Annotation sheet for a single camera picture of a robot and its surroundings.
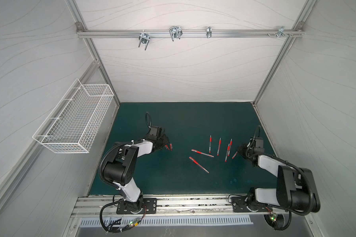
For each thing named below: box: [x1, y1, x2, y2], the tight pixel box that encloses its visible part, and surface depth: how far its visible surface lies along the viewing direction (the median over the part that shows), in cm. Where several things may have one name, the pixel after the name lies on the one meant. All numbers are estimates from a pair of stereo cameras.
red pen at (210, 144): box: [208, 134, 213, 154], surface depth 98 cm
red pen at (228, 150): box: [224, 143, 230, 163], surface depth 95 cm
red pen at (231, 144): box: [227, 138, 233, 157], surface depth 97 cm
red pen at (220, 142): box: [216, 137, 223, 157], surface depth 97 cm
